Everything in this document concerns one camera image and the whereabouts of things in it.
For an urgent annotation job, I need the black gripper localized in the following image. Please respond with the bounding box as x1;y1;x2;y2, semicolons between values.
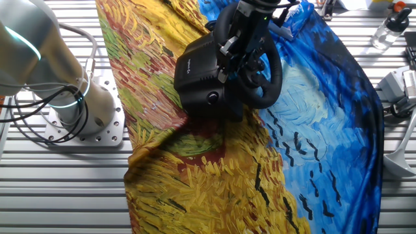
216;0;274;85

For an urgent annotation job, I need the black leather racing steering wheel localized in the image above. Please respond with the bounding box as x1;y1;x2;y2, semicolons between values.
213;1;283;111

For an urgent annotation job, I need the black steering wheel base housing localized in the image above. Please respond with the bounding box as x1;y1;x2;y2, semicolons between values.
173;31;244;123

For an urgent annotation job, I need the blue foil packet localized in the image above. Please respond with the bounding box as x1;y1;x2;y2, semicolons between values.
269;0;315;42

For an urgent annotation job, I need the black silver metal tool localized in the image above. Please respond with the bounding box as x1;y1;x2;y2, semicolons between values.
317;0;339;21

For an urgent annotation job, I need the white paper sheet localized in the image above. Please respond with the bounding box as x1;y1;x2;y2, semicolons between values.
337;0;394;10

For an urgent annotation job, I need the painted wheatfield print cloth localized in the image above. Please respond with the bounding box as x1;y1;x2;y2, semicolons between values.
95;0;385;234

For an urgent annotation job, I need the clear spray bottle black cap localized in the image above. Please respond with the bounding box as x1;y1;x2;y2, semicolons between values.
370;1;413;52

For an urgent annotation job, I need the grey plastic box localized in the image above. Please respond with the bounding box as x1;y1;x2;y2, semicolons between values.
376;66;411;104

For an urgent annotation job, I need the black flat device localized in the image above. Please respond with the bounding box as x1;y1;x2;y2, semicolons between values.
404;31;416;71

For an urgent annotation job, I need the white vented adapter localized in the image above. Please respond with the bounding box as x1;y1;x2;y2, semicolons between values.
402;69;416;105

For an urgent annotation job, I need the black steering wheel cable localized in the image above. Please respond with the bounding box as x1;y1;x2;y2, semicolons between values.
272;0;300;27

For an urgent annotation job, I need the thick grey robot cable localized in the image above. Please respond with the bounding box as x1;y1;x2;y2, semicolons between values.
58;22;98;79

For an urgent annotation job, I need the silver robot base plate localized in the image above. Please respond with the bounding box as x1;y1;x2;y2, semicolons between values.
44;76;126;147

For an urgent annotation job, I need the black adapter cable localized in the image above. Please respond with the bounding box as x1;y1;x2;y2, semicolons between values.
383;102;415;120

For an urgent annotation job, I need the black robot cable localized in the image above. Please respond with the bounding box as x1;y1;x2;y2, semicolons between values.
0;84;90;144

